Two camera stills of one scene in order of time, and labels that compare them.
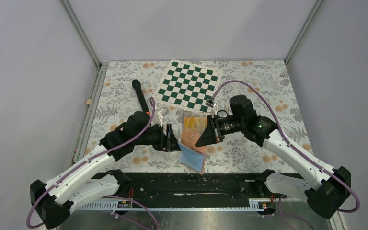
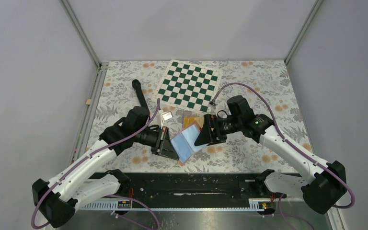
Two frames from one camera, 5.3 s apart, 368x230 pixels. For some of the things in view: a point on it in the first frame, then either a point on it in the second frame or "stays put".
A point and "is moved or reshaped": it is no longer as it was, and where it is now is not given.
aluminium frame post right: (303, 31) stays put
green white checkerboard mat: (189, 85) stays put
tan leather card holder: (190, 139) is moved or reshaped
